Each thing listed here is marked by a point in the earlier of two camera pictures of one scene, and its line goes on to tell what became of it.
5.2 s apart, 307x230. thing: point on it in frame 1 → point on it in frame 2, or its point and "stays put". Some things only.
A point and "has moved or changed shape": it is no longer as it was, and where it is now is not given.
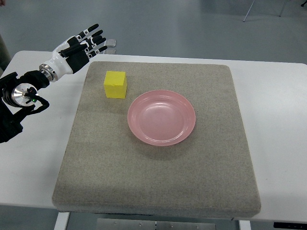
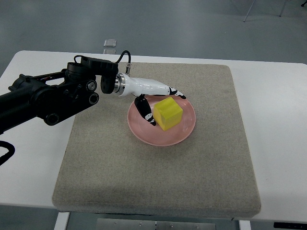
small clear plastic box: x=111 y=43 stays put
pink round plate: x=161 y=118 stays put
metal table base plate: x=103 y=224 stays put
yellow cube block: x=115 y=84 has moved or changed shape
